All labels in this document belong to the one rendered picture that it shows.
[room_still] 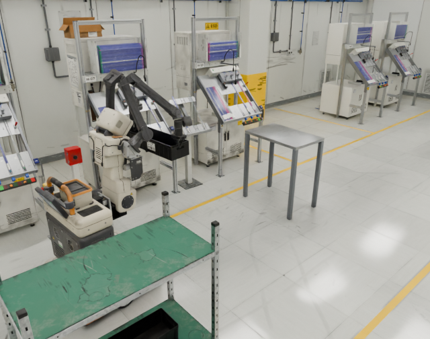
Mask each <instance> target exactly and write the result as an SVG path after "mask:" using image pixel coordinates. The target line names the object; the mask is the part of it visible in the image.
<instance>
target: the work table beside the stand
mask: <svg viewBox="0 0 430 339"><path fill-rule="evenodd" d="M250 135H253V136H255V137H259V138H261V139H264V140H266V141H270V144H269V165H268V177H267V186H268V187H271V185H272V175H273V155H274V145H275V143H276V144H278V145H281V146H284V147H287V148H290V149H293V150H292V165H291V173H290V188H289V196H288V211H287V219H288V220H291V219H292V211H293V204H294V191H295V183H296V169H297V161H298V150H299V149H302V148H305V147H307V146H310V145H313V144H316V143H318V151H317V157H316V168H315V175H314V186H313V192H312V203H311V207H313V208H314V207H316V202H317V196H318V185H319V179H320V169H321V163H322V156H323V146H324V140H325V138H323V137H319V136H316V135H312V134H310V133H306V132H302V131H300V130H296V129H293V128H289V127H286V126H282V125H280V124H276V123H271V124H266V125H263V126H259V127H256V128H251V129H249V130H246V131H245V156H244V176H243V196H244V197H247V196H248V179H249V146H250Z"/></svg>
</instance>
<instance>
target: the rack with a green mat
mask: <svg viewBox="0 0 430 339"><path fill-rule="evenodd" d="M161 196H162V207H163V216H162V217H159V218H157V219H154V220H152V221H149V222H147V223H144V224H142V225H139V226H137V227H134V228H132V229H129V230H127V231H124V232H122V233H119V234H117V235H115V236H112V237H109V238H107V239H105V240H102V241H99V242H97V243H95V244H92V245H90V246H87V247H85V248H82V249H80V250H77V251H75V252H72V253H70V254H67V255H65V256H62V257H60V258H57V259H55V260H53V261H50V262H47V263H45V264H43V265H40V266H37V267H35V268H33V269H30V270H27V271H25V272H23V273H20V274H17V275H15V276H12V277H10V278H7V279H5V280H1V276H0V308H1V313H2V315H3V319H4V322H5V327H6V329H7V333H8V336H9V339H17V334H18V336H19V338H20V339H60V338H62V337H64V336H66V335H67V334H70V333H71V332H74V331H75V330H77V329H79V328H81V327H83V326H85V325H87V324H88V323H90V322H92V321H94V320H96V319H98V318H99V317H101V316H103V315H105V314H107V313H109V312H111V311H113V310H115V309H117V308H119V307H120V306H122V305H124V304H126V303H128V302H130V301H131V300H133V299H135V298H137V297H139V296H141V295H143V294H145V293H147V292H149V291H151V290H152V289H154V288H156V287H158V286H160V285H162V284H163V283H165V282H167V294H168V299H167V300H165V301H163V302H162V303H160V304H158V305H156V306H154V307H153V308H151V309H149V310H148V311H145V312H144V313H142V314H140V315H139V316H137V317H135V318H134V319H132V320H130V321H128V322H126V323H125V324H123V325H121V326H119V327H118V328H116V329H114V330H112V331H111V332H108V333H107V334H105V335H103V336H102V337H100V338H98V339H108V338H109V337H111V336H113V335H114V334H117V333H118V332H120V331H122V330H123V329H125V328H127V327H128V326H130V325H132V324H134V323H135V322H137V321H138V320H140V319H142V318H144V317H146V316H147V315H149V314H151V313H152V312H154V311H156V310H158V309H159V308H163V309H164V310H165V311H166V312H167V313H168V314H169V315H170V316H171V317H172V318H173V319H174V320H175V321H176V322H177V323H178V324H179V327H178V339H218V334H219V251H220V250H219V240H220V223H219V222H218V221H213V222H211V243H209V242H208V241H206V240H205V239H203V238H202V237H200V236H199V235H197V234H195V233H194V232H193V231H191V230H189V229H188V228H187V227H185V226H183V225H182V224H181V223H179V222H177V221H176V220H175V219H173V218H171V217H170V213H169V193H168V192H167V191H163V192H161ZM209 259H211V290H212V333H211V332H209V331H208V330H207V329H206V328H205V327H204V326H203V325H202V324H201V323H200V322H199V321H198V320H197V319H196V318H194V317H193V316H192V315H191V314H190V313H189V312H188V311H187V310H185V309H184V308H183V307H182V306H181V305H180V304H179V303H178V302H176V300H174V290H173V278H175V277H176V276H179V275H180V274H183V273H184V272H186V271H188V270H190V269H192V268H193V267H195V266H197V265H199V264H201V263H203V262H205V261H206V260H209ZM16 332H17V334H16Z"/></svg>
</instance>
